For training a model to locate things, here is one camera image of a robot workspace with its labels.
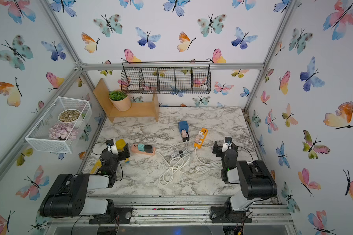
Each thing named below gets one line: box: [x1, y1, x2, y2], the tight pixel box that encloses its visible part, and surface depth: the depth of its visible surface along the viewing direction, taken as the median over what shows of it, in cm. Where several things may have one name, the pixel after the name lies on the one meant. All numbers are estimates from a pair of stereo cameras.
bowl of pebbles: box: [57, 109, 81, 124], surface depth 71 cm
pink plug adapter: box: [181, 129, 187, 139], surface depth 101 cm
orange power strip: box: [193, 127, 209, 149], surface depth 101 cm
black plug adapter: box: [143, 144, 153, 154], surface depth 93 cm
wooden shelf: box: [93, 78, 160, 123], surface depth 112 cm
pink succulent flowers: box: [49, 122, 79, 141], surface depth 64 cm
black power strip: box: [182, 132, 190, 142], surface depth 103 cm
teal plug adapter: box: [137, 143, 146, 152], surface depth 93 cm
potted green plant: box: [108, 90, 131, 112], surface depth 105 cm
